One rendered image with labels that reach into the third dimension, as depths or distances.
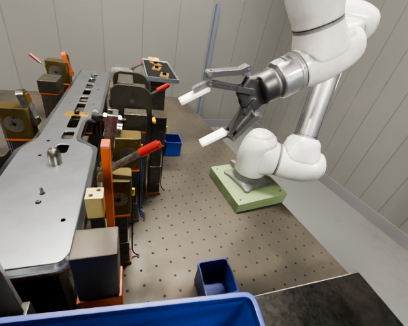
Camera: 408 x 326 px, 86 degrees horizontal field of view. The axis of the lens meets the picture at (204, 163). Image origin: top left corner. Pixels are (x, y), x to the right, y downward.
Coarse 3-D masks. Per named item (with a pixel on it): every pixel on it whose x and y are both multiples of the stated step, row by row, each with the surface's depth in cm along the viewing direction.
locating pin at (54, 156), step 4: (52, 148) 59; (56, 148) 60; (48, 152) 59; (52, 152) 59; (56, 152) 59; (48, 156) 59; (52, 156) 59; (56, 156) 59; (60, 156) 61; (48, 160) 60; (52, 160) 60; (56, 160) 60; (60, 160) 61; (52, 164) 60; (56, 164) 61
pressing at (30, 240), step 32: (64, 96) 100; (96, 96) 107; (64, 128) 77; (32, 160) 61; (64, 160) 63; (96, 160) 66; (0, 192) 50; (32, 192) 52; (64, 192) 53; (0, 224) 44; (32, 224) 45; (64, 224) 46; (0, 256) 39; (32, 256) 40; (64, 256) 41
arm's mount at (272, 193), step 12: (216, 168) 119; (228, 168) 120; (216, 180) 115; (228, 180) 111; (228, 192) 105; (240, 192) 106; (252, 192) 107; (264, 192) 108; (276, 192) 110; (240, 204) 99; (252, 204) 103; (264, 204) 107
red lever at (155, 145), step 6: (150, 144) 52; (156, 144) 52; (138, 150) 52; (144, 150) 52; (150, 150) 52; (126, 156) 53; (132, 156) 52; (138, 156) 52; (114, 162) 53; (120, 162) 52; (126, 162) 52; (114, 168) 52
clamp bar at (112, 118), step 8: (96, 112) 44; (112, 112) 47; (96, 120) 45; (104, 120) 45; (112, 120) 45; (120, 120) 46; (112, 128) 46; (104, 136) 46; (112, 136) 47; (112, 144) 48; (112, 152) 49
